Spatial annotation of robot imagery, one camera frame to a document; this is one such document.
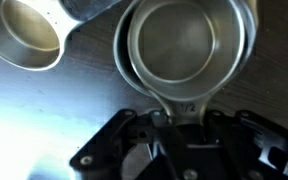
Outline half cup steel measuring cup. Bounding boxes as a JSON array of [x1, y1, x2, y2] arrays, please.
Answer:
[[127, 0, 250, 127]]

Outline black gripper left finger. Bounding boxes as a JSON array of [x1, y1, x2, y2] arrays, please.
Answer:
[[69, 109, 199, 180]]

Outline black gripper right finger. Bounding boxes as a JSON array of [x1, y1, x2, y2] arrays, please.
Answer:
[[199, 110, 288, 180]]

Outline small steel measuring cup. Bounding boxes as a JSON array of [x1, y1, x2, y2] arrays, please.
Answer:
[[0, 0, 122, 72]]

